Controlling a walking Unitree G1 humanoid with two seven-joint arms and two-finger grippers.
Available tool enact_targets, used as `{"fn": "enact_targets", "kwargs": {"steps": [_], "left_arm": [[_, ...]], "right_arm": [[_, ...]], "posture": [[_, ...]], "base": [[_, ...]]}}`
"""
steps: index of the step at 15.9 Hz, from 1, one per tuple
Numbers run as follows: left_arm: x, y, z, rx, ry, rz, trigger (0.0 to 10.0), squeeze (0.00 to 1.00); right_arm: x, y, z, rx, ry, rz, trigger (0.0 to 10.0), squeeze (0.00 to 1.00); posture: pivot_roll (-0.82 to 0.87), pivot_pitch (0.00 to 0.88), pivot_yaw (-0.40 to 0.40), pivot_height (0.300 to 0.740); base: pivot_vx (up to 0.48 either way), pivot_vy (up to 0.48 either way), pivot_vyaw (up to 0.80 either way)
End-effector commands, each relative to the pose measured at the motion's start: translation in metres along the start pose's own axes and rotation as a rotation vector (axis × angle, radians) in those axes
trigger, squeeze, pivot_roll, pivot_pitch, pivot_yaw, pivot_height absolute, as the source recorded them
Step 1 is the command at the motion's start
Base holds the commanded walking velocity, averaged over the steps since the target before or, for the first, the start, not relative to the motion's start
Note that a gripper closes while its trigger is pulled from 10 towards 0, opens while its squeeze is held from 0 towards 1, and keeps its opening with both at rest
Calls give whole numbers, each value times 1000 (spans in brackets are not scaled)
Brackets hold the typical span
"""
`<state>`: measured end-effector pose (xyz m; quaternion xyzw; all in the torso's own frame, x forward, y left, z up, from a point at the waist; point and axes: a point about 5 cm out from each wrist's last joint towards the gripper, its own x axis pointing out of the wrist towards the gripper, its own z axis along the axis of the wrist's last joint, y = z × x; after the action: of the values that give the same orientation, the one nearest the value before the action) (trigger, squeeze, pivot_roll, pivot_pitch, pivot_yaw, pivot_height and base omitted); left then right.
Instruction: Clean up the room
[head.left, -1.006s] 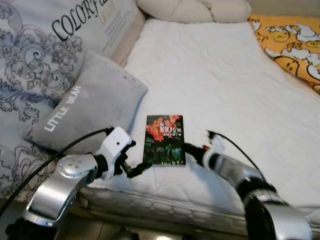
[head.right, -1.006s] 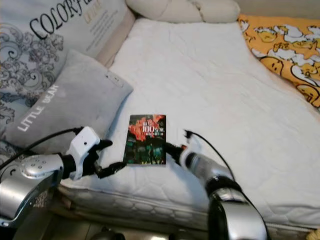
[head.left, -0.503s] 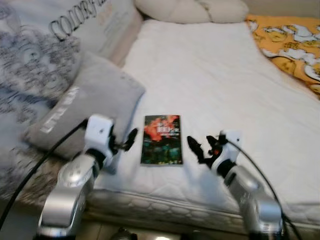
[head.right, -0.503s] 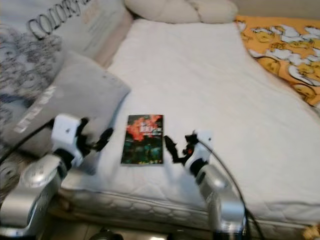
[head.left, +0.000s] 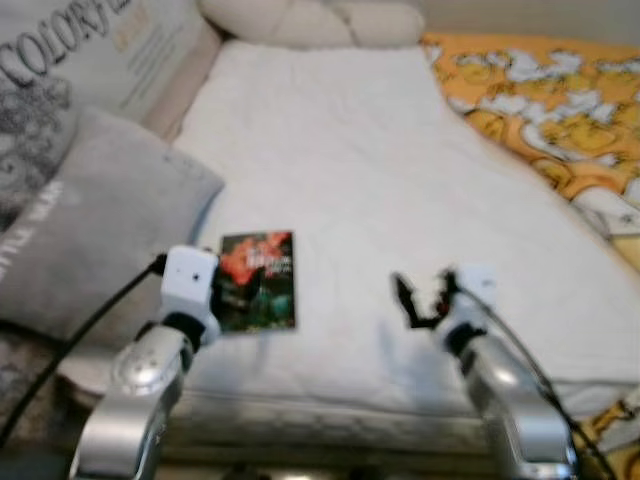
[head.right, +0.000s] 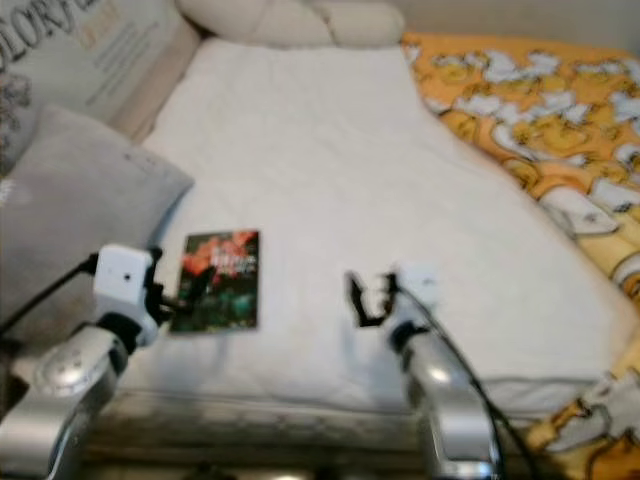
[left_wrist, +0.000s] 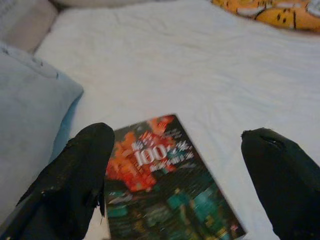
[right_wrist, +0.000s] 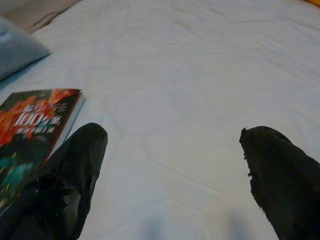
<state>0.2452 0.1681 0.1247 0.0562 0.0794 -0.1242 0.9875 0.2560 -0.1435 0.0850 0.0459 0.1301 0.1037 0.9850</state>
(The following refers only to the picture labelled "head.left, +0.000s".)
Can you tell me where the dark book with red cover art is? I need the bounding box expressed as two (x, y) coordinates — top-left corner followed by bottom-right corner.
(215, 230), (298, 334)

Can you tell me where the beige knotted bolster pillow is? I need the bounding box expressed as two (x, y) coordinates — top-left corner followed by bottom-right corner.
(198, 0), (427, 51)

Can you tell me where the white quilted mattress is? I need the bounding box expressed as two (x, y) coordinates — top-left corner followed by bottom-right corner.
(55, 40), (640, 456)

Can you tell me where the grey pillow with white lettering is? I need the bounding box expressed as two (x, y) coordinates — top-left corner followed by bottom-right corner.
(0, 105), (227, 348)

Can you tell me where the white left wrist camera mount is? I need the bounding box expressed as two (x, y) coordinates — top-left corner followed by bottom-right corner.
(160, 246), (222, 346)

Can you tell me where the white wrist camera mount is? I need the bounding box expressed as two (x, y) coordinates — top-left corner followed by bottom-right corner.
(440, 264), (499, 336)
(160, 246), (222, 346)

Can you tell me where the orange cartoon print blanket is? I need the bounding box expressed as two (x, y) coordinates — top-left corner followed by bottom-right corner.
(420, 33), (640, 480)

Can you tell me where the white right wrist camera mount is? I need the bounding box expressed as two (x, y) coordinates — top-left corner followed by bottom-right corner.
(440, 264), (499, 336)

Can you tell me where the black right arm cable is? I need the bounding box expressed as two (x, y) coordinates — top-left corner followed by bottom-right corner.
(450, 280), (619, 480)

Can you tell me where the pale duvet with grey ornaments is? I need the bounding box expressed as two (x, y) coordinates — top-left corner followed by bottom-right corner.
(0, 0), (223, 441)

